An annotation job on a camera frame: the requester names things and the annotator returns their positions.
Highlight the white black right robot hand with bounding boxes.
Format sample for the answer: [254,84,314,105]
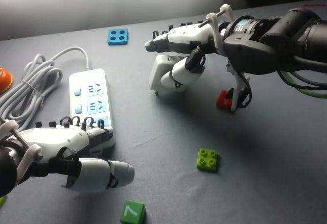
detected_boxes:
[15,116,135,193]

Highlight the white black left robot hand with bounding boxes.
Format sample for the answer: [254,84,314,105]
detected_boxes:
[145,21,217,93]

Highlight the white charger plug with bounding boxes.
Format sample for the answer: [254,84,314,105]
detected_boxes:
[149,55,189,96]

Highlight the white power strip blue sockets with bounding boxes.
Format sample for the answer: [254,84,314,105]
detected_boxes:
[68,68,116,157]

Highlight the blue toy brick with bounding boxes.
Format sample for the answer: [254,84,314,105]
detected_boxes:
[107,28,129,46]

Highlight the red toy brick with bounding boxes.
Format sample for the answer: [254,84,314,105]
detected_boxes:
[216,89,235,111]

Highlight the orange toy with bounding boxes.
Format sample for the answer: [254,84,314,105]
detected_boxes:
[0,67,14,94]

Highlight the green number seven cube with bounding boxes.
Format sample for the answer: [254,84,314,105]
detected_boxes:
[119,200,147,224]

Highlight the lime green toy brick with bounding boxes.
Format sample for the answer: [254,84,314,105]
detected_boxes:
[196,147,220,173]

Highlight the grey power strip cable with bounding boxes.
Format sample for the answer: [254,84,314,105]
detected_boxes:
[0,46,91,131]

